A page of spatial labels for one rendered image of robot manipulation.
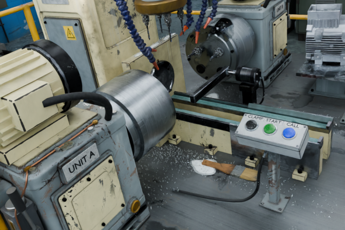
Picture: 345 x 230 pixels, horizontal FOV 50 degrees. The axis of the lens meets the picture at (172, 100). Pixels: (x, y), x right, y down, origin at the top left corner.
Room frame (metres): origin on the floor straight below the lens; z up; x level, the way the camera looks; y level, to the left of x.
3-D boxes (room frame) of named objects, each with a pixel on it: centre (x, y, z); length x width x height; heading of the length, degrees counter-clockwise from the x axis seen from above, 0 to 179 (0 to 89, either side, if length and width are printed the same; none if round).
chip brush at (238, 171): (0.96, -0.15, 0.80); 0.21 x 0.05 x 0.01; 53
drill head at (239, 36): (1.49, -0.26, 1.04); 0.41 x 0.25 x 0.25; 140
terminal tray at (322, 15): (1.44, -0.67, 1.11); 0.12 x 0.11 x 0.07; 59
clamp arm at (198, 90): (1.19, -0.15, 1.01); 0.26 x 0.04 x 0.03; 140
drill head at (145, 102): (0.97, 0.18, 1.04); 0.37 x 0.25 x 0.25; 140
